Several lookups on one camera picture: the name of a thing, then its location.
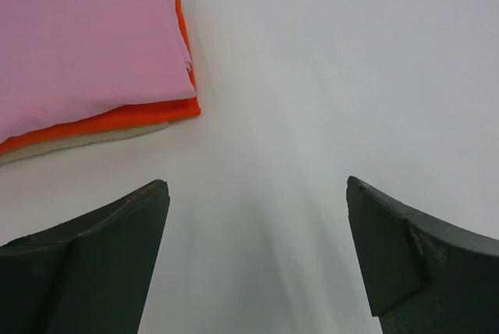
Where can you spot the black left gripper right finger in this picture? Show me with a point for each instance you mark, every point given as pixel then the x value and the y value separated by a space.
pixel 421 274

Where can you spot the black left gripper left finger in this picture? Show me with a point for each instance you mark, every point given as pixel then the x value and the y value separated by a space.
pixel 90 274

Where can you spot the cream folded t shirt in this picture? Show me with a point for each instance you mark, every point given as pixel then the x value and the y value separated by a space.
pixel 45 147

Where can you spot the orange folded t shirt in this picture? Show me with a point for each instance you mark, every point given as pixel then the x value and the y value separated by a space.
pixel 117 119

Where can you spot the pink folded t shirt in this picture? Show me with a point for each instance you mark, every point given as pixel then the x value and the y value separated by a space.
pixel 85 45

